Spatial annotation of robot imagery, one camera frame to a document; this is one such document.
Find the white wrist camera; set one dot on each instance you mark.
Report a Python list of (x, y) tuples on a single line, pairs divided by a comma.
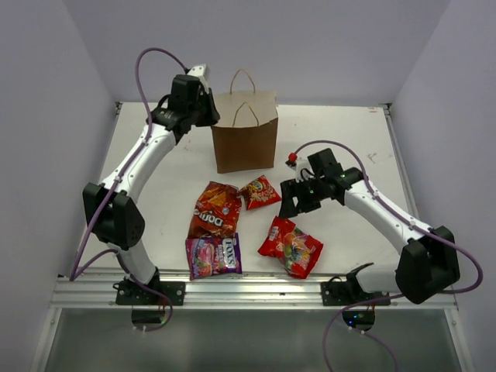
[(301, 168), (200, 71)]

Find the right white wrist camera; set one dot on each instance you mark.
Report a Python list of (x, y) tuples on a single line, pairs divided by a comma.
[(301, 168)]

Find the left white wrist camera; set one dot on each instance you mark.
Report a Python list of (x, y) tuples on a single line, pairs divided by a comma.
[(200, 71)]

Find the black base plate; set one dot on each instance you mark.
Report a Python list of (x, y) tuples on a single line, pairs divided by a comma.
[(157, 292), (340, 291)]

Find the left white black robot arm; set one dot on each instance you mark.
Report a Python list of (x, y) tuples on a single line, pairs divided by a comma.
[(111, 206)]

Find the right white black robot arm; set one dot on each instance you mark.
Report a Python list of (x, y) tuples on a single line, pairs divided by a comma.
[(427, 263)]

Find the purple Fox's candy bag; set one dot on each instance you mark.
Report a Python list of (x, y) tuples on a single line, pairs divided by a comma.
[(213, 256)]

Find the aluminium rail frame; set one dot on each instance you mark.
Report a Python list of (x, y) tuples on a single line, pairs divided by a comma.
[(364, 132)]

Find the red fruit candy bag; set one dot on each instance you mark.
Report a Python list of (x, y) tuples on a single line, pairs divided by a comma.
[(297, 251)]

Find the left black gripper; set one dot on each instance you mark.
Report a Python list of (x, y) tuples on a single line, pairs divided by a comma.
[(213, 115)]

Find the red Doritos chip bag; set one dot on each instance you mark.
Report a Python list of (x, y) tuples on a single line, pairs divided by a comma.
[(216, 212)]

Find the brown paper bag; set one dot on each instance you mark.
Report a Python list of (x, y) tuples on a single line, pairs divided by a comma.
[(245, 137)]

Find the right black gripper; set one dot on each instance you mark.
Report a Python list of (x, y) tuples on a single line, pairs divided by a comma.
[(290, 189)]

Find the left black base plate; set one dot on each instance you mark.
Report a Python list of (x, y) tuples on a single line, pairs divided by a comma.
[(157, 292)]

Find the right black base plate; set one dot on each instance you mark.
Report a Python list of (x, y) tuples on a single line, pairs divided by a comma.
[(340, 291)]

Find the small red popcorn snack bag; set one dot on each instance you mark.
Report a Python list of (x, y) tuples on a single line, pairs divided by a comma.
[(259, 193)]

